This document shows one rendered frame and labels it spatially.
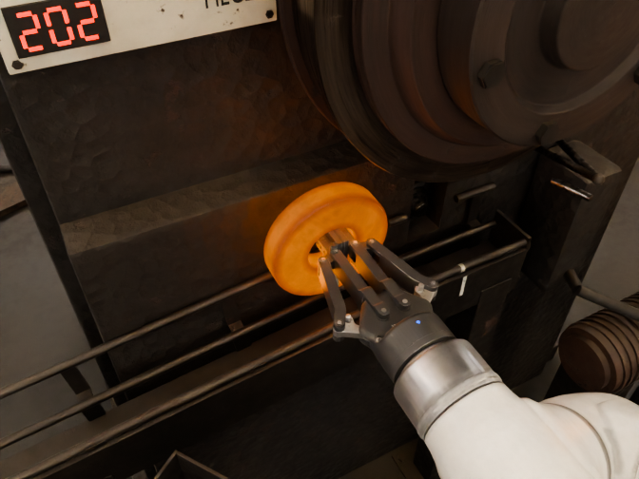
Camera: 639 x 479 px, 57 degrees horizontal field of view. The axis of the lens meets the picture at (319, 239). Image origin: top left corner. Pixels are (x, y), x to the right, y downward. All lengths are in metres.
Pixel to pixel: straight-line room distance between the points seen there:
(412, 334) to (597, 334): 0.57
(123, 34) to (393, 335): 0.38
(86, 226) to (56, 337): 1.12
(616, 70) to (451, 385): 0.35
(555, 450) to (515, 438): 0.03
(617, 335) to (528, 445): 0.61
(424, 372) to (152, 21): 0.41
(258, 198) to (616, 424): 0.44
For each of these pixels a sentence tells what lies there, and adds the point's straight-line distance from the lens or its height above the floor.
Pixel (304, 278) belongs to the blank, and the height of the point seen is 0.79.
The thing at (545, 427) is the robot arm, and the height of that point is 0.87.
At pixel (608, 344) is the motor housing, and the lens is 1.08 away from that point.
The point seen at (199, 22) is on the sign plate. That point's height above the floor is 1.07.
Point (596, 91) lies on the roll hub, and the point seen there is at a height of 1.02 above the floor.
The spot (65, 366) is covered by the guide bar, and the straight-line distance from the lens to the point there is 0.78.
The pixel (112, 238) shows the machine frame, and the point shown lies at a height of 0.87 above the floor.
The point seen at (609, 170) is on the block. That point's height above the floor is 0.80.
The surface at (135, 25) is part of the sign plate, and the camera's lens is 0.60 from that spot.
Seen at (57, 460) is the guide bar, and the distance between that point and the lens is 0.78.
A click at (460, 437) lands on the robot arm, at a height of 0.86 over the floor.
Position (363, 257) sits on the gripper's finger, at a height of 0.85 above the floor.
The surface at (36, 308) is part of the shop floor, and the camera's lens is 1.90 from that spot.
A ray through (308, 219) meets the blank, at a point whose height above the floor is 0.89.
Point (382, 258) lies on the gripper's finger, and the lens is 0.66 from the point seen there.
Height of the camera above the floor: 1.31
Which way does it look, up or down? 43 degrees down
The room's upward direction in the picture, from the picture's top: straight up
